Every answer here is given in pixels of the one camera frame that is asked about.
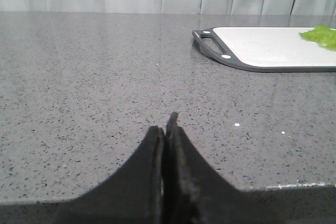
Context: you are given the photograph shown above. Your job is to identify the green lettuce leaf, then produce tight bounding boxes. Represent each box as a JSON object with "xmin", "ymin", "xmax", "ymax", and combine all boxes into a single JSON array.
[{"xmin": 299, "ymin": 24, "xmax": 335, "ymax": 50}]

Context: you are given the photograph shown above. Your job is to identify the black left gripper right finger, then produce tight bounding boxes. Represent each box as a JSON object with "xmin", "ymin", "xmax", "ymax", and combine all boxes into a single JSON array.
[{"xmin": 163, "ymin": 112, "xmax": 335, "ymax": 223}]

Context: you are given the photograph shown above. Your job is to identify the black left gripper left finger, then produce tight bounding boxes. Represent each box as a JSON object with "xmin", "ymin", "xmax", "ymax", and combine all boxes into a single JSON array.
[{"xmin": 49, "ymin": 126, "xmax": 165, "ymax": 224}]

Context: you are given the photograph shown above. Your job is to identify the white cutting board dark rim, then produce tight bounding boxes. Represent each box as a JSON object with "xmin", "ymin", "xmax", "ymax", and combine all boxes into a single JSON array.
[{"xmin": 192, "ymin": 27, "xmax": 335, "ymax": 73}]

